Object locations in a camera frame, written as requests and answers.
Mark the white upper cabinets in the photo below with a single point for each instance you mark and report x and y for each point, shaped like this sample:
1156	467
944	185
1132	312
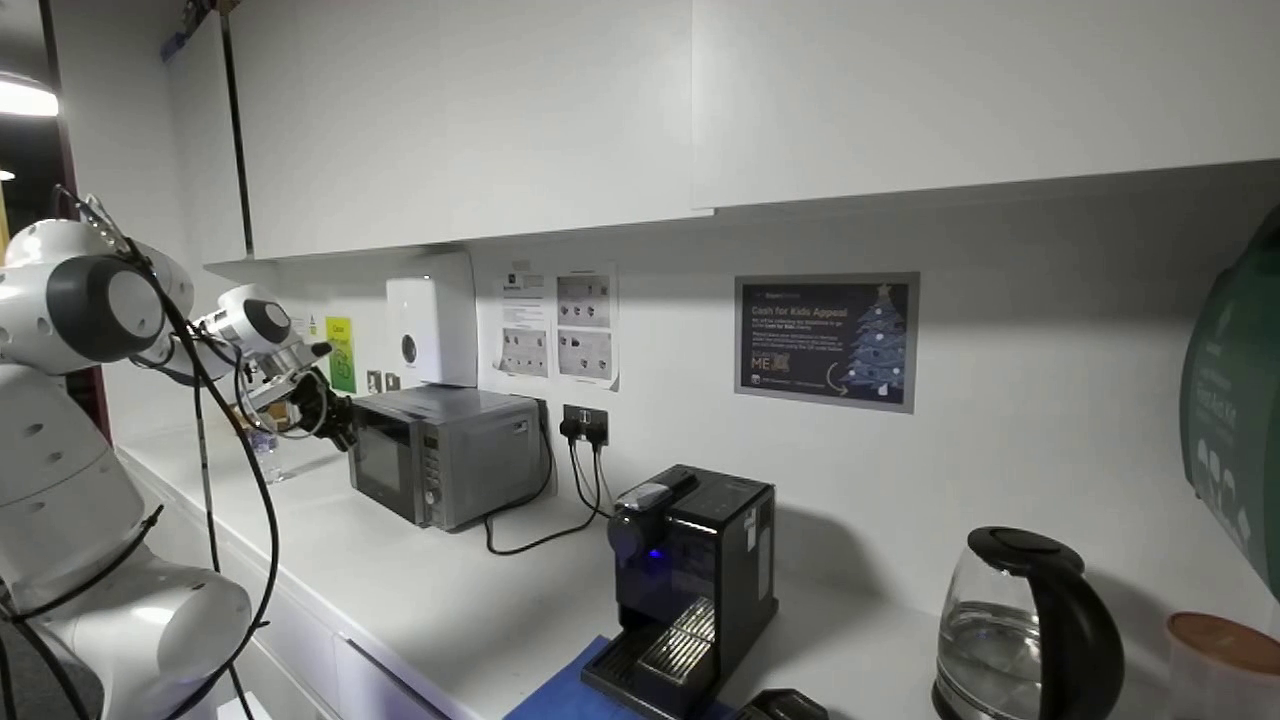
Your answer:
351	125

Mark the dark framed christmas poster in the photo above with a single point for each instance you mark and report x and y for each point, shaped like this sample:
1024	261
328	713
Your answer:
829	337

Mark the silver microwave oven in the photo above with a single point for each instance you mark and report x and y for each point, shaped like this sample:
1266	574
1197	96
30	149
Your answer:
447	459

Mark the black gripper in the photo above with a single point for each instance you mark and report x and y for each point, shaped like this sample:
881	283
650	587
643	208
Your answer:
320	409

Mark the white paper towel dispenser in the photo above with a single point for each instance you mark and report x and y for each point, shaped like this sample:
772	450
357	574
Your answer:
412	329

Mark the yellow green wall sign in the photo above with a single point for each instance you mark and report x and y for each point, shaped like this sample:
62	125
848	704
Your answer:
340	357

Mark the white instruction sheets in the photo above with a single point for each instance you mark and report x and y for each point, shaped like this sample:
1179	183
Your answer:
558	320

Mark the small black tray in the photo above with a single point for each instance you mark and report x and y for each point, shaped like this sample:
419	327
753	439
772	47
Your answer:
781	704

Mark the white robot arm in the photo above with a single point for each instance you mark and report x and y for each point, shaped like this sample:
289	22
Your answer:
74	526

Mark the blue cloth mat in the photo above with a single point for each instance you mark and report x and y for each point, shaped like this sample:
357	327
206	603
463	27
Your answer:
573	698

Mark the wooden lid jar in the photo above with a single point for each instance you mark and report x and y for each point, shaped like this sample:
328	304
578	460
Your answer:
1223	670

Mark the glass electric kettle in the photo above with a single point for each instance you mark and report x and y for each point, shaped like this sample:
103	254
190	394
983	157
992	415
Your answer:
1024	632

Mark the black wall socket plugs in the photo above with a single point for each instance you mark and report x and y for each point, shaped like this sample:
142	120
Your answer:
587	424

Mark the black coffee machine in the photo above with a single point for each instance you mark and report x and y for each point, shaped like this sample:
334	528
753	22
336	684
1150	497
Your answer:
695	558

